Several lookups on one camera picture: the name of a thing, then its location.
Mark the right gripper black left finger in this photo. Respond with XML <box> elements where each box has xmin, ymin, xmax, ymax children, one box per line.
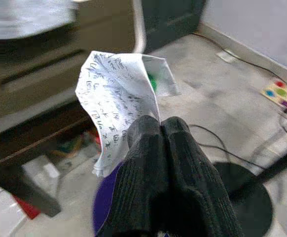
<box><xmin>96</xmin><ymin>115</ymin><xmax>171</xmax><ymax>237</ymax></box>

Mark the purple plastic bucket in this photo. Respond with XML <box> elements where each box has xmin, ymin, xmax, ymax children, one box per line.
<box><xmin>92</xmin><ymin>162</ymin><xmax>122</xmax><ymax>237</ymax></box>

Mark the thin dark wall cable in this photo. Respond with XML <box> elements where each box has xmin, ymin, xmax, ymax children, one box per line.
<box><xmin>192</xmin><ymin>31</ymin><xmax>287</xmax><ymax>90</ymax></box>

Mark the black floor cable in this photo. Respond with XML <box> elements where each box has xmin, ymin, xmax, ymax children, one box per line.
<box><xmin>187</xmin><ymin>124</ymin><xmax>266</xmax><ymax>170</ymax></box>

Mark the dark green cabinet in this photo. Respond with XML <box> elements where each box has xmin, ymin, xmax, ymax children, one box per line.
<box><xmin>142</xmin><ymin>0</ymin><xmax>206</xmax><ymax>54</ymax></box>

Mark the black standing fan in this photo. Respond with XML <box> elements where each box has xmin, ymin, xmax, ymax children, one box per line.
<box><xmin>212</xmin><ymin>145</ymin><xmax>287</xmax><ymax>237</ymax></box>

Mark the large white box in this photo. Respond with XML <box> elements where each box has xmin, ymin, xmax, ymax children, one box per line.
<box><xmin>0</xmin><ymin>182</ymin><xmax>29</xmax><ymax>237</ymax></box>

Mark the white handwritten paper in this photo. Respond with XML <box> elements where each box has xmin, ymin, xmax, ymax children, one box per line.
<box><xmin>74</xmin><ymin>50</ymin><xmax>181</xmax><ymax>178</ymax></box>

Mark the white floor socket strip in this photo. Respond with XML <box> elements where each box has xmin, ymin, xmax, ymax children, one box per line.
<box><xmin>215</xmin><ymin>48</ymin><xmax>241</xmax><ymax>63</ymax></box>

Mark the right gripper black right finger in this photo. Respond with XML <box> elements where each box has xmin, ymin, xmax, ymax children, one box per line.
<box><xmin>160</xmin><ymin>116</ymin><xmax>243</xmax><ymax>237</ymax></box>

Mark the colourful dotted toy board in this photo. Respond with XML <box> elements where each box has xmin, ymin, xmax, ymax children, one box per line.
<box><xmin>260</xmin><ymin>79</ymin><xmax>287</xmax><ymax>117</ymax></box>

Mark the green pompom ball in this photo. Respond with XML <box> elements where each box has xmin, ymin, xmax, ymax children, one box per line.
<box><xmin>147</xmin><ymin>72</ymin><xmax>159</xmax><ymax>90</ymax></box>

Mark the small white box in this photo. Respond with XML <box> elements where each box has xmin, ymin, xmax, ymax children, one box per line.
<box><xmin>22</xmin><ymin>155</ymin><xmax>61</xmax><ymax>191</ymax></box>

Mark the red plastic item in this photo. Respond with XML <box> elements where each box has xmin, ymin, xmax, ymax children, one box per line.
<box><xmin>12</xmin><ymin>194</ymin><xmax>41</xmax><ymax>221</ymax></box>

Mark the dark bed frame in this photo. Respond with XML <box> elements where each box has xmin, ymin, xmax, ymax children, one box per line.
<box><xmin>0</xmin><ymin>98</ymin><xmax>98</xmax><ymax>218</ymax></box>

